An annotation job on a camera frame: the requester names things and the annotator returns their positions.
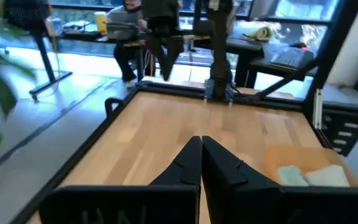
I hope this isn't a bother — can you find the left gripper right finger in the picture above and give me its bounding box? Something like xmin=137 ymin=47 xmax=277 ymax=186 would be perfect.
xmin=202 ymin=136 xmax=358 ymax=224

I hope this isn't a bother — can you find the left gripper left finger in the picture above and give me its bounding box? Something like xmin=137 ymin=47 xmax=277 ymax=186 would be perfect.
xmin=38 ymin=136 xmax=203 ymax=224

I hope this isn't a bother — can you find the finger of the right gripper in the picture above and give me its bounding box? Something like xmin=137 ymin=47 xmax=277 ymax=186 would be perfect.
xmin=147 ymin=39 xmax=168 ymax=81
xmin=165 ymin=37 xmax=185 ymax=81

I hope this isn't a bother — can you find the grey waffle towel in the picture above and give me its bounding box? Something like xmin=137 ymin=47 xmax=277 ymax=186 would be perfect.
xmin=303 ymin=164 xmax=351 ymax=188

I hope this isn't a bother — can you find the orange plastic basket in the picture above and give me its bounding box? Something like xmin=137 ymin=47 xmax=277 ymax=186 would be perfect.
xmin=262 ymin=144 xmax=358 ymax=188

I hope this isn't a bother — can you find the person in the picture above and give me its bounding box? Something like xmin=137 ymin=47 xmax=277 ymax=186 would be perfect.
xmin=106 ymin=0 xmax=151 ymax=88

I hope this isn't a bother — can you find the grey laptop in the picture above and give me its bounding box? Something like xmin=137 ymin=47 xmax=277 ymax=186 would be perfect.
xmin=106 ymin=21 xmax=141 ymax=41

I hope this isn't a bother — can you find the yellow cup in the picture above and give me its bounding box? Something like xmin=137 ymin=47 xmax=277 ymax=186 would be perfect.
xmin=94 ymin=11 xmax=108 ymax=35

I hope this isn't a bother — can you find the black desk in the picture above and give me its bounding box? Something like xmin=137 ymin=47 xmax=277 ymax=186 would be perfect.
xmin=54 ymin=27 xmax=318 ymax=90

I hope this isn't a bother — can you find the beige crumpled cloth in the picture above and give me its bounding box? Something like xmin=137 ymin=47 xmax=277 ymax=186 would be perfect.
xmin=242 ymin=26 xmax=273 ymax=43

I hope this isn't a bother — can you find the black desk leg with foot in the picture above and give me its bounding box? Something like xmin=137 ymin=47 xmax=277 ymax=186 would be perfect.
xmin=29 ymin=29 xmax=73 ymax=103

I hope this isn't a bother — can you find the black keyboard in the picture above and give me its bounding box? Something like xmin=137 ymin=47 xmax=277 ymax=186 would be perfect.
xmin=270 ymin=46 xmax=315 ymax=70

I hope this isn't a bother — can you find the black mouse with red light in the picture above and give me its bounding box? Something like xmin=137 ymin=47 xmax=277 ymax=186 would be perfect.
xmin=290 ymin=42 xmax=309 ymax=51

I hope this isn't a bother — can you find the black slotted cabinet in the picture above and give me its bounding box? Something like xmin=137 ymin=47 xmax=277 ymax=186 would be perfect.
xmin=320 ymin=107 xmax=358 ymax=158

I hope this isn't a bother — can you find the black mesh chair back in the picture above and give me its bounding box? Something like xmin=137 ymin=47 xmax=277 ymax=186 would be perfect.
xmin=3 ymin=0 xmax=52 ymax=32

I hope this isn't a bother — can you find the black rig strut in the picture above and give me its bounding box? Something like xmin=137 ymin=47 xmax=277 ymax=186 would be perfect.
xmin=253 ymin=0 xmax=358 ymax=131

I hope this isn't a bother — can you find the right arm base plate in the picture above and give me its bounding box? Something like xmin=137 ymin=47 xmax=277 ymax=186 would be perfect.
xmin=203 ymin=79 xmax=234 ymax=102

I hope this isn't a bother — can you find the black clamp handle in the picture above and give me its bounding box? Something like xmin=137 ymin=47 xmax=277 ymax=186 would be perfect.
xmin=104 ymin=96 xmax=124 ymax=118

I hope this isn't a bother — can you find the black aluminium table frame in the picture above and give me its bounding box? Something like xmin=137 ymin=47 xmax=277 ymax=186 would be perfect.
xmin=7 ymin=79 xmax=332 ymax=224

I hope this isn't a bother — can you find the white rig bracket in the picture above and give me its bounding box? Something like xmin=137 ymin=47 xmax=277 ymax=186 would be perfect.
xmin=312 ymin=88 xmax=323 ymax=130

